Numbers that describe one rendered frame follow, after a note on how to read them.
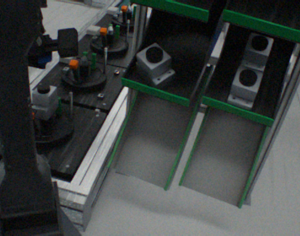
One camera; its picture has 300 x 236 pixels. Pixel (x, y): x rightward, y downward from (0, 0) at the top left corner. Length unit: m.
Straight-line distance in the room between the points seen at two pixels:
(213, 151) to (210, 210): 0.20
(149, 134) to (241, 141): 0.20
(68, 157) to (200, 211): 0.35
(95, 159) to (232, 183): 0.32
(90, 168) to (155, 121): 0.19
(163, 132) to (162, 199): 0.21
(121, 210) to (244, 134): 0.34
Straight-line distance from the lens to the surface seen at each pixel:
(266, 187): 1.01
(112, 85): 1.06
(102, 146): 0.86
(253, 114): 0.61
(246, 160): 0.75
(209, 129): 0.75
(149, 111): 0.76
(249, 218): 0.91
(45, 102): 0.81
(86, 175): 0.79
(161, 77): 0.61
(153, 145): 0.74
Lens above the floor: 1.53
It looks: 37 degrees down
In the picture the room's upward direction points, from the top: 9 degrees clockwise
